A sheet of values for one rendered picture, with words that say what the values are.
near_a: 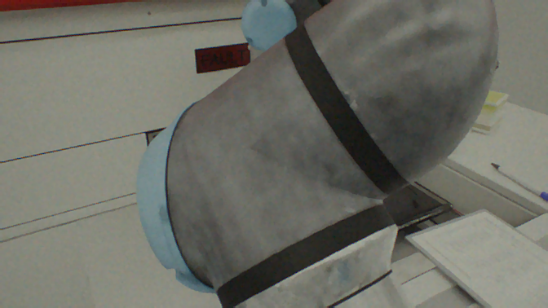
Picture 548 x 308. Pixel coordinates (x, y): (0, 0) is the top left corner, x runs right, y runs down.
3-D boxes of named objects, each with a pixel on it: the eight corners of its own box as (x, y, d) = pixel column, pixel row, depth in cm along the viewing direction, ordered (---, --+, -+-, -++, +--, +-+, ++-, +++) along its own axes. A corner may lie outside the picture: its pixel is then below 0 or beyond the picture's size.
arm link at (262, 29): (293, -34, 53) (293, -40, 63) (226, 21, 56) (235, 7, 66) (329, 18, 56) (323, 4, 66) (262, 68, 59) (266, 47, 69)
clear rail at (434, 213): (262, 283, 59) (262, 276, 58) (448, 206, 75) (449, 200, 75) (267, 290, 58) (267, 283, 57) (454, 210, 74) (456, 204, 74)
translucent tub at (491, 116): (451, 125, 88) (458, 94, 85) (465, 115, 93) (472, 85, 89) (488, 136, 83) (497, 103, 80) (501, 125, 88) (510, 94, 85)
